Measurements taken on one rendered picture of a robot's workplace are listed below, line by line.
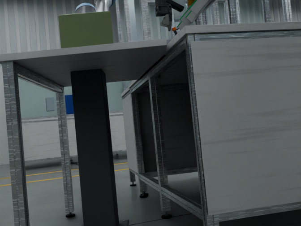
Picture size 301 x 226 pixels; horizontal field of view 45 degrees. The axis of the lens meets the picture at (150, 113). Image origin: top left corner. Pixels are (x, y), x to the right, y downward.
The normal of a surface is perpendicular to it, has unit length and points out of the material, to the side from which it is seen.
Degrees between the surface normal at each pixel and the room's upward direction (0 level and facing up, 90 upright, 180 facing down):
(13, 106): 90
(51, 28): 90
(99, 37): 90
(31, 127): 90
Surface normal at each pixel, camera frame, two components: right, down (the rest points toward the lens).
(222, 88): 0.20, -0.07
